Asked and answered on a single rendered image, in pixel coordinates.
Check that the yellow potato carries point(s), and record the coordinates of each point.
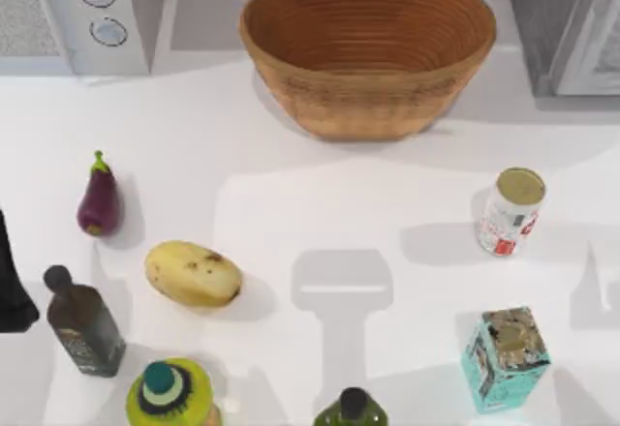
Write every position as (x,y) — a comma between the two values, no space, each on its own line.
(193,273)

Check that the brown woven basket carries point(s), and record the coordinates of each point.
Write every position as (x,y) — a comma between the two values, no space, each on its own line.
(368,53)

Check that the red and white can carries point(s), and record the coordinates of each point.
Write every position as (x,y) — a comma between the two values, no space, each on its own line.
(512,213)

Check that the purple eggplant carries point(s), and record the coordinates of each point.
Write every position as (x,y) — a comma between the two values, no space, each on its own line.
(99,198)

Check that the green bottle with black cap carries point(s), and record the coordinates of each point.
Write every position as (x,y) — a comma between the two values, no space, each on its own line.
(351,409)

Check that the yellow-green bottle with teal cap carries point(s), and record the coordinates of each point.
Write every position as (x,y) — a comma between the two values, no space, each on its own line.
(169,394)

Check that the teal patterned carton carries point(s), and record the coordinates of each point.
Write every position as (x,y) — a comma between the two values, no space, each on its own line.
(506,356)

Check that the dark square glass bottle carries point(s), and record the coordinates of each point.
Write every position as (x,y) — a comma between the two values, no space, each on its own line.
(84,326)

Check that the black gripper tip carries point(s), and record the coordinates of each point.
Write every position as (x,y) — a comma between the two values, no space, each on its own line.
(10,285)

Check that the pale microwave oven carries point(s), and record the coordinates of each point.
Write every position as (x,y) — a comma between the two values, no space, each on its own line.
(43,14)

